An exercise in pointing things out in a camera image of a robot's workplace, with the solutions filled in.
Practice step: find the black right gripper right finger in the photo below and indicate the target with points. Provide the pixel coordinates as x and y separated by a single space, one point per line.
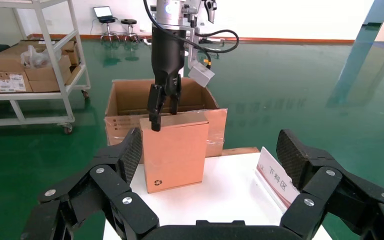
337 198

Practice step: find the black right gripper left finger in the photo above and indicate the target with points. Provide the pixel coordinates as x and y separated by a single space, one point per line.
96 198

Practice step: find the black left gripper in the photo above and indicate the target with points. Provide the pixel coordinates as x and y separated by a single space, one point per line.
167 56

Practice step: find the small brown cardboard box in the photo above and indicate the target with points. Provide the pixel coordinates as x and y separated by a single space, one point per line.
175 155

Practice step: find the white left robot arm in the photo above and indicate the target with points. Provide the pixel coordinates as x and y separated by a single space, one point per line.
175 13

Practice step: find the large open cardboard box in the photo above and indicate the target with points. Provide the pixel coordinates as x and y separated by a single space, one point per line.
129 96

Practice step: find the plain brown cardboard box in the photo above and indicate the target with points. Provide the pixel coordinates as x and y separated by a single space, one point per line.
71 54
43 84
6 59

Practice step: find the cardboard box with white label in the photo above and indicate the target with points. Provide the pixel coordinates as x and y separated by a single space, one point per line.
10 82

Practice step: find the acrylic sign with red print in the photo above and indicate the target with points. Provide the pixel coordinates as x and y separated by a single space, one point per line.
274 179

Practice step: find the black round stool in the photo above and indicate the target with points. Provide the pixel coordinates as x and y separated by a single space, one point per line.
107 21
129 22

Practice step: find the reddish wooden board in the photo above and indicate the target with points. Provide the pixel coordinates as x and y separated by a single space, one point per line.
240 151

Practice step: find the open laptop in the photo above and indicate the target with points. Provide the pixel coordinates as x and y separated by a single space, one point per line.
103 11

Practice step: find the white metal shelf cart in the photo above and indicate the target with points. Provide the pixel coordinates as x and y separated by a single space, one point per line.
29 96

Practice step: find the clear plastic bag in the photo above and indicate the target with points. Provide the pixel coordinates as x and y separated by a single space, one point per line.
34 58

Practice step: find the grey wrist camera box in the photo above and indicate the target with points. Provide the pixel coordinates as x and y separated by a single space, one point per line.
201 75

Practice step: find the silver camera mounting bracket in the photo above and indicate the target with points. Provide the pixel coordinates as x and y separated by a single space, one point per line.
192 36

